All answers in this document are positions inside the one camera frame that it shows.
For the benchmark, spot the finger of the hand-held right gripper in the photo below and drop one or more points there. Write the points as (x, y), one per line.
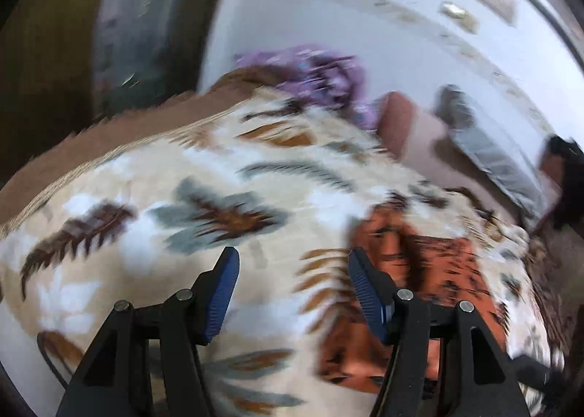
(540, 373)

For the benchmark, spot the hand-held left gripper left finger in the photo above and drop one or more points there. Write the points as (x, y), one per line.
(223, 289)

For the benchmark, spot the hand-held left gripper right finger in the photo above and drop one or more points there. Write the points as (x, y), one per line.
(369, 303)

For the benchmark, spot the orange patterned garment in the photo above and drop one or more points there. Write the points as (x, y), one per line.
(456, 262)

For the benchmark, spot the dark brown cloth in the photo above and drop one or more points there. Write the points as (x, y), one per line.
(561, 271)

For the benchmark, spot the leaf print blanket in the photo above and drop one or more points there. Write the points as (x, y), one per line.
(137, 179)

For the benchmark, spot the pink bed sheet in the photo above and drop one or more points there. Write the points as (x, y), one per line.
(419, 138)

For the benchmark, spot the grey pillow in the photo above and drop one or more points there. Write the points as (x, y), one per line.
(502, 161)

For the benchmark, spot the black cloth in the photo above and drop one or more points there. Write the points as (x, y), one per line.
(568, 179)

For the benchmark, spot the brown bed sheet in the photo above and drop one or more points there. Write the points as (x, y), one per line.
(68, 147)

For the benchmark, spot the purple cloth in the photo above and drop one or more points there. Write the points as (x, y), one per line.
(319, 79)

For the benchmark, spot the grey patterned curtain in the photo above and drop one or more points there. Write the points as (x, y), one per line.
(137, 10)

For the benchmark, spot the small tan wall sticker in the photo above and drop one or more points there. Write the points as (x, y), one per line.
(458, 13)

